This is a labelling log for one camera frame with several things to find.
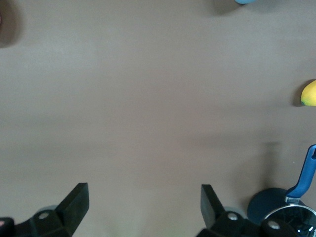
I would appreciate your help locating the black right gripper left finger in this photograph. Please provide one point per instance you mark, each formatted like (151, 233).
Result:
(71, 209)

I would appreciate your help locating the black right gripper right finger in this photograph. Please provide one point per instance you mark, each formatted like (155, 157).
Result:
(214, 217)

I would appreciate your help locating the brown table cover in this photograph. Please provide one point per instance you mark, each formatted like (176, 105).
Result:
(148, 98)

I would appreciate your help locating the yellow lemon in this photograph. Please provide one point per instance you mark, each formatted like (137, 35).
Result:
(309, 93)

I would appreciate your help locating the blue cup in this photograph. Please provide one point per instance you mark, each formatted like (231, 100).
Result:
(245, 1)

